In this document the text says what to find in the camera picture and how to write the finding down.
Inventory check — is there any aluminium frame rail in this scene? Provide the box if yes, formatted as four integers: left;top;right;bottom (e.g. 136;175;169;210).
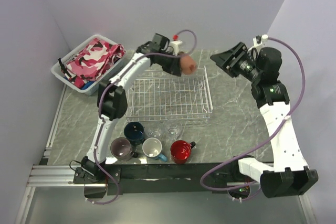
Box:
26;165;305;188

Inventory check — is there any pink camouflage cloth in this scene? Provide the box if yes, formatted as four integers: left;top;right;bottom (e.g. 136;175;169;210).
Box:
58;38;125;90

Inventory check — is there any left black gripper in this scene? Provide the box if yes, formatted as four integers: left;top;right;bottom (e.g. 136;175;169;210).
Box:
157;50;181;76

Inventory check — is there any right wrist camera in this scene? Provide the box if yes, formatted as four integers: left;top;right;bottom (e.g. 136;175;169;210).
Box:
252;34;268;50

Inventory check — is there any white wire dish rack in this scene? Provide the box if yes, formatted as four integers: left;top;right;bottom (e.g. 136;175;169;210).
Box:
125;67;213;122

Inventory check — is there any light blue floral mug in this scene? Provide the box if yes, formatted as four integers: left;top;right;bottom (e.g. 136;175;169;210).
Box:
142;137;167;162

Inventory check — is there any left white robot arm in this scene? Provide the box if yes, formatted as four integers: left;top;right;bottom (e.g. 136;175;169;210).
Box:
81;34;182;183

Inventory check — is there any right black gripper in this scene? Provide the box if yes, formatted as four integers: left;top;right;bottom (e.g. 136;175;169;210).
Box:
210;42;262;83

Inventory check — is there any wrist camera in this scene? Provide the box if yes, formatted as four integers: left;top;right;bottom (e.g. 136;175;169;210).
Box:
252;34;268;50
166;35;183;56

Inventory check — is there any white plastic basket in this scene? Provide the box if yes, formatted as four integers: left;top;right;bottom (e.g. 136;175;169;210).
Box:
51;34;126;96

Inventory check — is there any purple grey mug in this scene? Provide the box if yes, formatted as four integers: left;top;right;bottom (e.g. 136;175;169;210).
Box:
110;137;138;162

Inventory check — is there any clear glass tumbler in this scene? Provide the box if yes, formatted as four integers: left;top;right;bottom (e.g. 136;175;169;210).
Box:
166;124;182;141
146;126;163;140

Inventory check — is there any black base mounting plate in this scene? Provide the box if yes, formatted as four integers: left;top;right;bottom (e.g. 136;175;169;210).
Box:
72;163;261;196

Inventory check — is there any salmon pink mug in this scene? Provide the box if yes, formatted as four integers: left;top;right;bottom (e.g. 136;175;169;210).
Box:
180;54;197;75

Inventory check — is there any dark blue mug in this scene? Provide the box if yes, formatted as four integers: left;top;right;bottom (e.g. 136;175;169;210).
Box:
123;122;145;147

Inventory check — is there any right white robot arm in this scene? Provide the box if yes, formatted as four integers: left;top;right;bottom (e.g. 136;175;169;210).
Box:
210;42;319;198

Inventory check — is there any red mug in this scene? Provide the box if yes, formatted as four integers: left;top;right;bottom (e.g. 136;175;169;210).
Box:
170;140;196;165

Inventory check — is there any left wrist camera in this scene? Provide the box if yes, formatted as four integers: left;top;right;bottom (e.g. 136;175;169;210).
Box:
166;35;183;56

